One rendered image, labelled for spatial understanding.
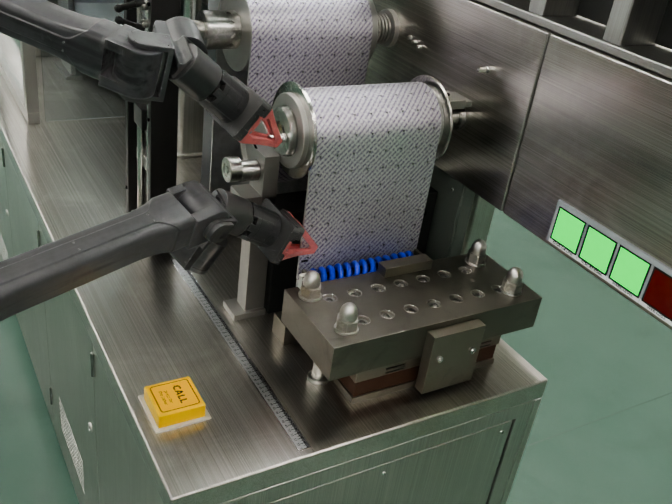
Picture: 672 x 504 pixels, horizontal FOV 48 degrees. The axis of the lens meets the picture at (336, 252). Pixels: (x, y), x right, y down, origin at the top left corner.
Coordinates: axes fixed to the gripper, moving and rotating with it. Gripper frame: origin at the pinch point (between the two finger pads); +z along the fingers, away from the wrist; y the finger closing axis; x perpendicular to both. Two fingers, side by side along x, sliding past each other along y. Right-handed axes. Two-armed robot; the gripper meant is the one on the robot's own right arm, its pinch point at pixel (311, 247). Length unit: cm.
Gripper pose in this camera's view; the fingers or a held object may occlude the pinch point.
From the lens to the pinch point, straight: 122.3
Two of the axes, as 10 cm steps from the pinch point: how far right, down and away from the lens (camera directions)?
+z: 6.9, 2.9, 6.7
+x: 5.4, -8.2, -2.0
